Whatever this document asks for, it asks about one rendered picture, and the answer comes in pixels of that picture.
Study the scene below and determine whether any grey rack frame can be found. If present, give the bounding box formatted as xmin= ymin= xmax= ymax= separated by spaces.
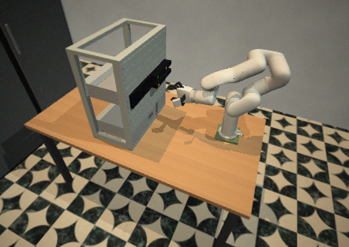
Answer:
xmin=66 ymin=18 xmax=171 ymax=151

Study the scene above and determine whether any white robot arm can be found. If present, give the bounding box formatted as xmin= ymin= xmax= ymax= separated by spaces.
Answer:
xmin=190 ymin=49 xmax=291 ymax=140

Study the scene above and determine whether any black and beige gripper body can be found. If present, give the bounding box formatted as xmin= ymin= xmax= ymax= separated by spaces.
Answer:
xmin=176 ymin=85 xmax=194 ymax=103

